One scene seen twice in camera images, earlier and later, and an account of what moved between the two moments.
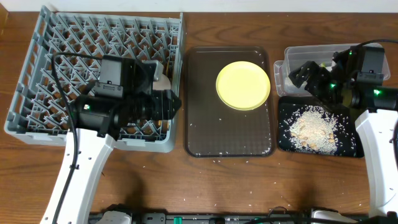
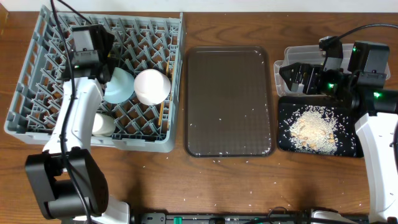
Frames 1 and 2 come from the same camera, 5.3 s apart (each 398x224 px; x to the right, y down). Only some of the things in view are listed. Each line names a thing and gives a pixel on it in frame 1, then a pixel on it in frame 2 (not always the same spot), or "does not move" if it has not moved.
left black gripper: (158, 104) -> (106, 58)
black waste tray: (308, 127) does not move
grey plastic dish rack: (36, 112) does not move
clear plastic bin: (296, 56) does not move
